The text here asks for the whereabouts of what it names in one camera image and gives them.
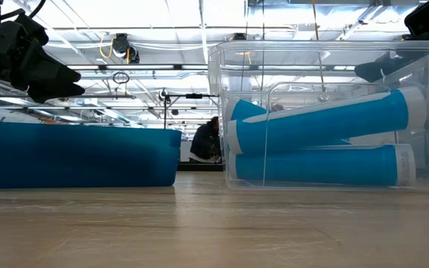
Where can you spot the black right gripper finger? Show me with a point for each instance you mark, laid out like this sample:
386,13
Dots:
378,67

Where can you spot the blue white sealant tube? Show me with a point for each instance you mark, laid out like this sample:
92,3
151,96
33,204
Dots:
248,109
330,119
311,165

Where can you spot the black boom stand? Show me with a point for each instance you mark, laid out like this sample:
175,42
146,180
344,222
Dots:
194,95

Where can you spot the teal blue plastic tray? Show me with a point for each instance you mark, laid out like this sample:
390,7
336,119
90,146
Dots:
73,156

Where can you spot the person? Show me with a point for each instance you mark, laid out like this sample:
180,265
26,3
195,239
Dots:
205,141

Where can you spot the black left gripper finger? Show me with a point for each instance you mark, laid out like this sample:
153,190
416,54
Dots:
58,92
56,76

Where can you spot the clear plastic bin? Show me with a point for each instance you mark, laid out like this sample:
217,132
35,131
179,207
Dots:
311,50

